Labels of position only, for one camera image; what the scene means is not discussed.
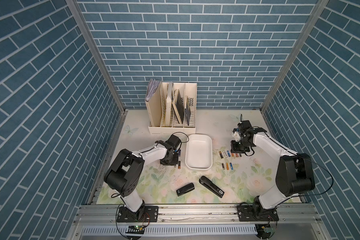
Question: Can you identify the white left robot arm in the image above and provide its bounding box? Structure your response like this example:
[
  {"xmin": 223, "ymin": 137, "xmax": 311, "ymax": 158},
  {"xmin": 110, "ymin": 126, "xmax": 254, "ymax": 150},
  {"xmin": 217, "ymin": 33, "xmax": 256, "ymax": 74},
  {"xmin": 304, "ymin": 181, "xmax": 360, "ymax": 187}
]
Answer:
[{"xmin": 104, "ymin": 135, "xmax": 182, "ymax": 214}]

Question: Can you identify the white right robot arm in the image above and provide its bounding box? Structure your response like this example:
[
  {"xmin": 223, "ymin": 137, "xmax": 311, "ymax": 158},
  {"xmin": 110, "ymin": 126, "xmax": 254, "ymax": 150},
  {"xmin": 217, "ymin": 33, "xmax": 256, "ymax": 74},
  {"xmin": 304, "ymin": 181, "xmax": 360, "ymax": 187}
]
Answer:
[{"xmin": 231, "ymin": 120, "xmax": 315, "ymax": 212}]

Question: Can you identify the white plastic storage tray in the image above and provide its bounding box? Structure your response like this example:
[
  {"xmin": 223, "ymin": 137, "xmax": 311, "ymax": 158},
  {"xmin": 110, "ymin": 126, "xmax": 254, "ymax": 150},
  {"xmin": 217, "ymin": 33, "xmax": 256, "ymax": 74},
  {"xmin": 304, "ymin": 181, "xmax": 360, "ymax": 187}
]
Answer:
[{"xmin": 185, "ymin": 134, "xmax": 213, "ymax": 171}]

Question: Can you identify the beige file organizer rack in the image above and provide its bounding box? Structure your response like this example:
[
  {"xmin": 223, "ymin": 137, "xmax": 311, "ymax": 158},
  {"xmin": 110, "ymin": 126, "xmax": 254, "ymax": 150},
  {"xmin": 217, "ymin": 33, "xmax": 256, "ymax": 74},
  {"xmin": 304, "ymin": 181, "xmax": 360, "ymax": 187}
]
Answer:
[{"xmin": 145, "ymin": 81, "xmax": 198, "ymax": 135}]

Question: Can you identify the dark small notebook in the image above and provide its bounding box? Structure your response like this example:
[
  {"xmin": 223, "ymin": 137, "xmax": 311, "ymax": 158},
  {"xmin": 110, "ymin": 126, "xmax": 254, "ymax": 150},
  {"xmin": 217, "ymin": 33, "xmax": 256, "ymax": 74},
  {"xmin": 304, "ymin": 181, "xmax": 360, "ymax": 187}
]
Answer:
[{"xmin": 185, "ymin": 96, "xmax": 191, "ymax": 126}]

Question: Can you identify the black framed tablet board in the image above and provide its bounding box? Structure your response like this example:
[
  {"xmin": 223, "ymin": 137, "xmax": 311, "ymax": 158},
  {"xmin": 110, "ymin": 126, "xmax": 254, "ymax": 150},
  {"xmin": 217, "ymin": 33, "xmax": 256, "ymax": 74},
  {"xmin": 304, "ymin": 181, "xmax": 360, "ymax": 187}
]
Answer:
[{"xmin": 172, "ymin": 89, "xmax": 185, "ymax": 124}]

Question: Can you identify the small black stapler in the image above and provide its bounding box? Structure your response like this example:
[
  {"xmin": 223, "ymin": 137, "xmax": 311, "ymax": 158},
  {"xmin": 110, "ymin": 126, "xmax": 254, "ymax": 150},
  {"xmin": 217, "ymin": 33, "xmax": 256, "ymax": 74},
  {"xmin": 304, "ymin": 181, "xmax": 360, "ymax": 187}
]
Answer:
[{"xmin": 176, "ymin": 183, "xmax": 195, "ymax": 197}]

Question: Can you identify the large black stapler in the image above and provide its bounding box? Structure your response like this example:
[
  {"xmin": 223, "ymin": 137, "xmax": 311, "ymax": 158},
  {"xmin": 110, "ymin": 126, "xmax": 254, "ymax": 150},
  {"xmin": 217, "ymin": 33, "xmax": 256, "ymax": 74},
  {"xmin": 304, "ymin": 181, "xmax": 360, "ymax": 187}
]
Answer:
[{"xmin": 199, "ymin": 176, "xmax": 225, "ymax": 198}]

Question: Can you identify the purple paper stack folder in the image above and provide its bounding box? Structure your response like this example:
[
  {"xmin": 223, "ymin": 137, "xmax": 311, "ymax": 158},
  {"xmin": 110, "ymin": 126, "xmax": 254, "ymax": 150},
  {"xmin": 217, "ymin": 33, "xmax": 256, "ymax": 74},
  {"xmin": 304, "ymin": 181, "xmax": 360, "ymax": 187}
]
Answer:
[{"xmin": 145, "ymin": 79, "xmax": 161, "ymax": 102}]

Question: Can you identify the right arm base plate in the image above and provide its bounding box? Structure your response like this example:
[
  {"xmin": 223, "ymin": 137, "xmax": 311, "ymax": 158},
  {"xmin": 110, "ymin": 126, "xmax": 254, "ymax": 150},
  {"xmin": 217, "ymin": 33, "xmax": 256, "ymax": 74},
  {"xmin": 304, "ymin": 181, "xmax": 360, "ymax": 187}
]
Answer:
[{"xmin": 237, "ymin": 204, "xmax": 279, "ymax": 222}]

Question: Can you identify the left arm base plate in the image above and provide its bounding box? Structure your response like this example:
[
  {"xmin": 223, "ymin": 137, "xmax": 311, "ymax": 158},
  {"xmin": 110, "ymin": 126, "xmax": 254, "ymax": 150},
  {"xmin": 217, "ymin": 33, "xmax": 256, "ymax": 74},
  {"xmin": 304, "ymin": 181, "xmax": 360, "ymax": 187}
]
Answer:
[{"xmin": 116, "ymin": 205, "xmax": 159, "ymax": 223}]

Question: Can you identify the white ribbed cable duct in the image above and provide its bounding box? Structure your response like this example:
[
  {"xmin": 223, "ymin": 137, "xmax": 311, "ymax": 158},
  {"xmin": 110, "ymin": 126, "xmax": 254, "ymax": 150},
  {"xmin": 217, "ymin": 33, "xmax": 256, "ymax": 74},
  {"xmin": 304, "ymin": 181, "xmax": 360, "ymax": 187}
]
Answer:
[{"xmin": 82, "ymin": 224, "xmax": 258, "ymax": 237}]

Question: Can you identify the aluminium front rail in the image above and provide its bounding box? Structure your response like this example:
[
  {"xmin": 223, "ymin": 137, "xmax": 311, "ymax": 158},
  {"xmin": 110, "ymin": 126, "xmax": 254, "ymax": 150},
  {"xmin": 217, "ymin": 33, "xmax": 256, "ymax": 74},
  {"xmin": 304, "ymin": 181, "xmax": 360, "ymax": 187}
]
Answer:
[{"xmin": 73, "ymin": 203, "xmax": 322, "ymax": 226}]

